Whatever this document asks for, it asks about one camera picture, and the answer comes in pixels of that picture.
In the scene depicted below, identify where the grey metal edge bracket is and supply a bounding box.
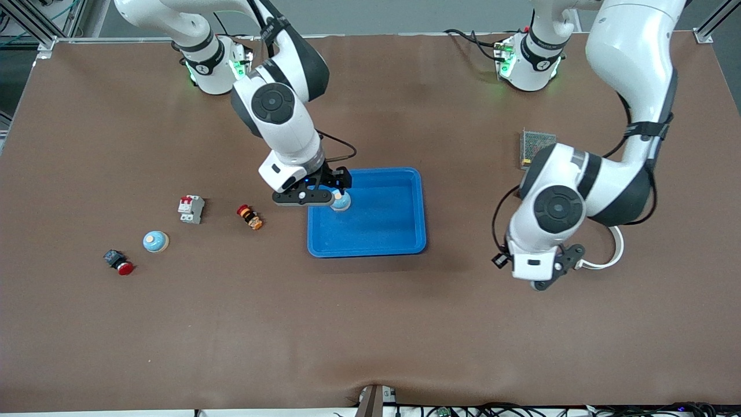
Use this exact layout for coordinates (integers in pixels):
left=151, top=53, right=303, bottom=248
left=354, top=385, right=398, bottom=417

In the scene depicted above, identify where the white circuit breaker red switch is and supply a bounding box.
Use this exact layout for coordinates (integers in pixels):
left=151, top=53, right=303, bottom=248
left=177, top=195, right=206, bottom=225

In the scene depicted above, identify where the white curved plastic piece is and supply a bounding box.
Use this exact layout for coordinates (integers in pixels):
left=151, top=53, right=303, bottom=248
left=579, top=225, right=626, bottom=272

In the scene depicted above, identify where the red mushroom button blue body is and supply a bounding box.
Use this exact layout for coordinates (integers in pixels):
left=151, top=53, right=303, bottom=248
left=103, top=249, right=135, bottom=276

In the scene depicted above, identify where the aluminium frame post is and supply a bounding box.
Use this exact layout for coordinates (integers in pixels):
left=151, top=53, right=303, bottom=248
left=0, top=0, right=87, bottom=58
left=694, top=0, right=731, bottom=44

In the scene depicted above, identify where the blue plastic tray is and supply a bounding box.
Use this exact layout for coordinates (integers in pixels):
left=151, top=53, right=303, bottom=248
left=307, top=167, right=427, bottom=258

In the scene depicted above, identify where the brown table mat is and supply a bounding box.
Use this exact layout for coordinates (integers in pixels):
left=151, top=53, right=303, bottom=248
left=0, top=32, right=741, bottom=409

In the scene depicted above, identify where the red button orange black body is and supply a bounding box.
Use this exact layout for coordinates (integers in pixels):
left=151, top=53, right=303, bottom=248
left=236, top=204, right=264, bottom=231

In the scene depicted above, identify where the metal mesh power supply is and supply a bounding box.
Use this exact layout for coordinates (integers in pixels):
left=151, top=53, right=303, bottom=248
left=519, top=129, right=557, bottom=170

